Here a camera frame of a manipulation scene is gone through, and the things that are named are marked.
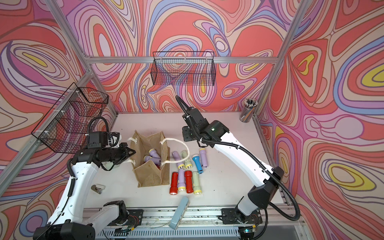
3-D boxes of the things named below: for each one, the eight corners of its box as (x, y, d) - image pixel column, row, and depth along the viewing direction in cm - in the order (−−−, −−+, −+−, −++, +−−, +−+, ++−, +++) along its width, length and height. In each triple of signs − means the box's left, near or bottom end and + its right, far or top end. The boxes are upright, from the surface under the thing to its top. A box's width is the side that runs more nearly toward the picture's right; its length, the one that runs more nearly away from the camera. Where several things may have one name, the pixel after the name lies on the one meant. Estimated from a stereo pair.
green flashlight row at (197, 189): (194, 195, 81) (194, 194, 80) (191, 173, 89) (190, 171, 88) (202, 194, 82) (202, 193, 80) (197, 172, 90) (198, 170, 88)
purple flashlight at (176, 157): (179, 170, 90) (179, 169, 88) (171, 154, 97) (171, 152, 95) (185, 167, 91) (185, 166, 89) (177, 151, 98) (176, 149, 97)
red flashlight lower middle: (185, 193, 82) (185, 192, 80) (184, 172, 90) (184, 170, 88) (193, 193, 82) (193, 191, 80) (192, 171, 90) (192, 170, 88)
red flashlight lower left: (169, 194, 82) (169, 193, 80) (171, 173, 89) (171, 172, 88) (177, 194, 82) (177, 193, 80) (178, 173, 89) (178, 172, 88)
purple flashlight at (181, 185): (177, 191, 83) (177, 189, 81) (178, 171, 90) (178, 169, 88) (185, 191, 83) (185, 189, 81) (186, 171, 90) (186, 169, 88)
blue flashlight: (199, 174, 89) (199, 172, 86) (192, 158, 96) (192, 155, 93) (205, 171, 90) (205, 169, 87) (198, 156, 97) (198, 153, 94)
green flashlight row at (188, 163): (186, 169, 90) (185, 167, 88) (180, 153, 98) (180, 151, 96) (192, 167, 91) (192, 165, 89) (187, 151, 99) (186, 149, 96)
